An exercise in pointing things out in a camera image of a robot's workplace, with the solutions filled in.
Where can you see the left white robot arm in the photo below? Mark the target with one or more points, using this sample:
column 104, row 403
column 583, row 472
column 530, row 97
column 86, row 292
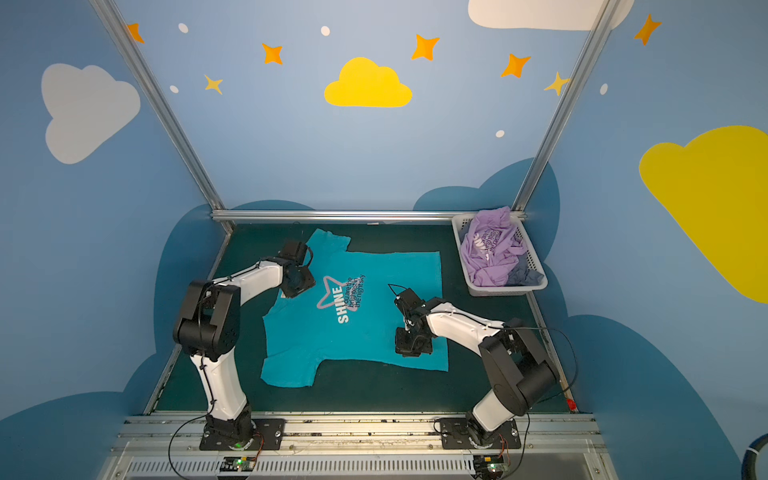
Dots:
column 208, row 329

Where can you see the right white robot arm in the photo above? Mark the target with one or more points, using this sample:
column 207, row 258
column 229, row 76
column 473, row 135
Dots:
column 519, row 369

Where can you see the purple t-shirt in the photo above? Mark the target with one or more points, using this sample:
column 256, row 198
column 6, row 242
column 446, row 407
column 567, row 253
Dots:
column 490, row 248

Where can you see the left green circuit board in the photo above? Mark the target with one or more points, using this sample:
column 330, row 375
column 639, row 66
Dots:
column 240, row 464

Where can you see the teal printed t-shirt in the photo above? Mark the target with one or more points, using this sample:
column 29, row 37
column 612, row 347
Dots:
column 349, row 314

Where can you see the rear horizontal aluminium frame bar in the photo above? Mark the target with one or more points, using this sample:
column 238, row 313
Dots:
column 335, row 217

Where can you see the dark blue t-shirt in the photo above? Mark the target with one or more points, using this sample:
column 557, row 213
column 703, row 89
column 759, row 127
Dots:
column 523, row 274

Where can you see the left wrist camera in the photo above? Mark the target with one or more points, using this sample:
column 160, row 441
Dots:
column 295, row 251

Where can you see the front aluminium rail base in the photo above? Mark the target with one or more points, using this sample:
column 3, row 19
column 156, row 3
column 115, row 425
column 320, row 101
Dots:
column 382, row 445

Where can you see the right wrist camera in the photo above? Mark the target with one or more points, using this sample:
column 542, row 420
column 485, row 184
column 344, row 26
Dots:
column 407, row 301

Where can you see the right aluminium frame post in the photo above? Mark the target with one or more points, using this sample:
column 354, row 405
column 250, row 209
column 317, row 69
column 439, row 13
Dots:
column 583, row 68

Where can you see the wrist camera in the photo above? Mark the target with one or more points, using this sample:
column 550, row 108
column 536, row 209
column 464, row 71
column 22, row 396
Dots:
column 407, row 301
column 295, row 251

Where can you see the white plastic laundry basket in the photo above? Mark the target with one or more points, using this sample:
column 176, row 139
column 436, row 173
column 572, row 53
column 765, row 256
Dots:
column 460, row 226

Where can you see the aluminium frame post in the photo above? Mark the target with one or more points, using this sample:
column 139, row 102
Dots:
column 113, row 21
column 583, row 68

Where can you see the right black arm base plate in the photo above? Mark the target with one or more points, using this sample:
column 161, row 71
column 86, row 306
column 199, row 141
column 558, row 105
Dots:
column 463, row 434

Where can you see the right green circuit board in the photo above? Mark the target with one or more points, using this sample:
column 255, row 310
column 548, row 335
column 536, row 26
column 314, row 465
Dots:
column 488, row 467

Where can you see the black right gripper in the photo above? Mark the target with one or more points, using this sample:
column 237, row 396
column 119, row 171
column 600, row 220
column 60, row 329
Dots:
column 411, row 341

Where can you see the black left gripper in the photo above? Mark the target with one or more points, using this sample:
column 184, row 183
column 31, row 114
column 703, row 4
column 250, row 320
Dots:
column 302, row 279

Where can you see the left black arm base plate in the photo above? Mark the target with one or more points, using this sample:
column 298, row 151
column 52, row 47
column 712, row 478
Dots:
column 246, row 435

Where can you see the left aluminium frame post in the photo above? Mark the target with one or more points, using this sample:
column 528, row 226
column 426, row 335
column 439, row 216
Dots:
column 113, row 21

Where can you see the green circuit board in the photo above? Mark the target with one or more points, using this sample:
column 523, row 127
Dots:
column 240, row 464
column 488, row 467

